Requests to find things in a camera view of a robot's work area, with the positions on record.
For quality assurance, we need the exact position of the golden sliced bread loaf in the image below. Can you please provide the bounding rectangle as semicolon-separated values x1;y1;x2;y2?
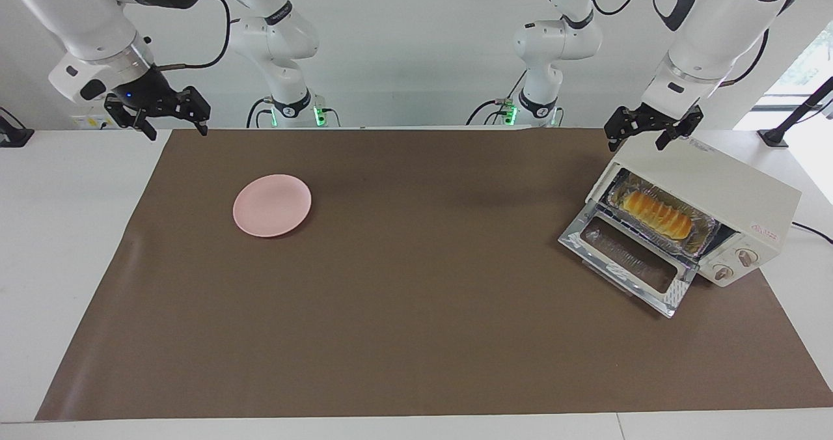
621;189;694;241

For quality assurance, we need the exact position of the aluminium foil tray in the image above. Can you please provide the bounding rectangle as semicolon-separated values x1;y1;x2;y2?
607;172;720;259

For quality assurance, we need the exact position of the cream toaster oven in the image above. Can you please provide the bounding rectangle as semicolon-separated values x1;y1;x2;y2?
586;131;802;289

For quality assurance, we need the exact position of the glass oven door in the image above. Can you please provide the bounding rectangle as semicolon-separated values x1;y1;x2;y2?
558;199;700;318

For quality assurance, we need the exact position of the pink round plate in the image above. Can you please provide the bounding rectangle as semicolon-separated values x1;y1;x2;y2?
232;174;312;238

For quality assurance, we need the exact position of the brown table mat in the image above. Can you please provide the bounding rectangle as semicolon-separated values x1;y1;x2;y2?
36;128;833;421

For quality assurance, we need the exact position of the black base cable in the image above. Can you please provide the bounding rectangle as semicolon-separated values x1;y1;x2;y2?
465;69;528;127
245;96;341;129

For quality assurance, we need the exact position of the white wall socket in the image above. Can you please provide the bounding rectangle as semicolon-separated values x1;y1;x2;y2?
72;113;122;130

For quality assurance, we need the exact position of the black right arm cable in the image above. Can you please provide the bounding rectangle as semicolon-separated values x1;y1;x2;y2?
153;0;232;71

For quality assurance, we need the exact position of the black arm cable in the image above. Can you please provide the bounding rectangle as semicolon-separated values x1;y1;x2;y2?
153;0;232;71
545;0;771;88

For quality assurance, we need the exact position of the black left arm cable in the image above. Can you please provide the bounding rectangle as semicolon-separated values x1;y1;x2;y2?
545;0;771;88

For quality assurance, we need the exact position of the black camera stand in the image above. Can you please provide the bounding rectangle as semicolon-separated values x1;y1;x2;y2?
758;76;833;148

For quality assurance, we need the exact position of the black clamp mount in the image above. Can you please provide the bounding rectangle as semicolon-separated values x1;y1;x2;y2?
0;106;34;148

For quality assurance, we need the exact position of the black oven power cable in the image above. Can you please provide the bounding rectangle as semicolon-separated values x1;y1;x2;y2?
791;221;833;245

